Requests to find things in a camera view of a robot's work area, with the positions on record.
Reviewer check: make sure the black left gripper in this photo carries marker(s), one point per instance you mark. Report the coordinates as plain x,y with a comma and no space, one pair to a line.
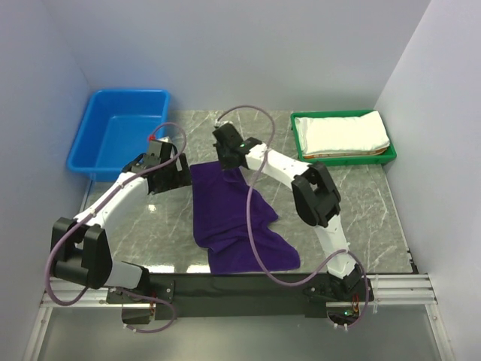
182,177

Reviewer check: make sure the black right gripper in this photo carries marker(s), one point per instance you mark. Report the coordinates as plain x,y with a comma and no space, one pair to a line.
225,165

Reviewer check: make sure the purple towel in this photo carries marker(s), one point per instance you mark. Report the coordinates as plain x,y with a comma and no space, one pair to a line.
220,224

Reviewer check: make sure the white towel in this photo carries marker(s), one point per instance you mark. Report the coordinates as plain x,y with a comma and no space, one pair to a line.
331,134

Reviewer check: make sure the orange Doraemon towel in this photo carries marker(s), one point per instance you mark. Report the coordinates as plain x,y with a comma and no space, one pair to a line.
338,154

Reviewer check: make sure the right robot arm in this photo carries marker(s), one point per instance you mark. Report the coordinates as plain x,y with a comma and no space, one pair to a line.
316,198

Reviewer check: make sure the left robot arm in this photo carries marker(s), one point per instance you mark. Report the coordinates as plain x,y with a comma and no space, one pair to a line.
80,251

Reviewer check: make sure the blue plastic bin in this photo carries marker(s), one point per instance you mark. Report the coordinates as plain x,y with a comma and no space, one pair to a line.
114,130

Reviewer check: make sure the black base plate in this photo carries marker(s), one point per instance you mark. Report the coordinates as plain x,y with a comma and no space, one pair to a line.
309,300

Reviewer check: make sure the aluminium mounting rail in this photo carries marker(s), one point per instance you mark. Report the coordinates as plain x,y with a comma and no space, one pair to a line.
385,289

